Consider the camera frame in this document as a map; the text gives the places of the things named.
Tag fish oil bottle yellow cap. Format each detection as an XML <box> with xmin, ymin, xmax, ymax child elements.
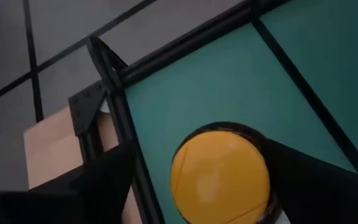
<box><xmin>168</xmin><ymin>121</ymin><xmax>284</xmax><ymax>224</ymax></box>

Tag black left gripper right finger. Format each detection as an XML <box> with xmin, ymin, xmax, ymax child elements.
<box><xmin>260</xmin><ymin>138</ymin><xmax>358</xmax><ymax>224</ymax></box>

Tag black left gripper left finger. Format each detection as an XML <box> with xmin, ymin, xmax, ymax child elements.
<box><xmin>69</xmin><ymin>142</ymin><xmax>139</xmax><ymax>224</ymax></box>

